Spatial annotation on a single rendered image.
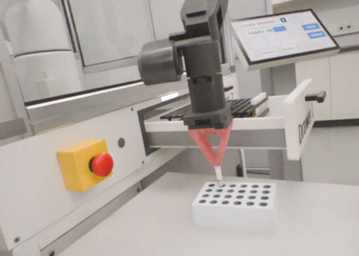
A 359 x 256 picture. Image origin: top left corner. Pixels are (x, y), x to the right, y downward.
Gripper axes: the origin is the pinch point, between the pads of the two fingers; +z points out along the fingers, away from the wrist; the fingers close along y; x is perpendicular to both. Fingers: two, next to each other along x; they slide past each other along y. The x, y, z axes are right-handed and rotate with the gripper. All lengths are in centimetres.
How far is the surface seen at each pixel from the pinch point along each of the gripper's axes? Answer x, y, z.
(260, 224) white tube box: 6.8, 7.3, 7.4
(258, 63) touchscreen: 5, -95, -11
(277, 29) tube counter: 15, -116, -26
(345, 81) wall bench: 85, -309, 32
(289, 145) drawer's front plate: 12.0, -5.2, -0.2
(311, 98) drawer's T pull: 17.4, -17.5, -5.9
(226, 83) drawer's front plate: -7, -63, -7
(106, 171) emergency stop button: -16.7, 7.8, -1.9
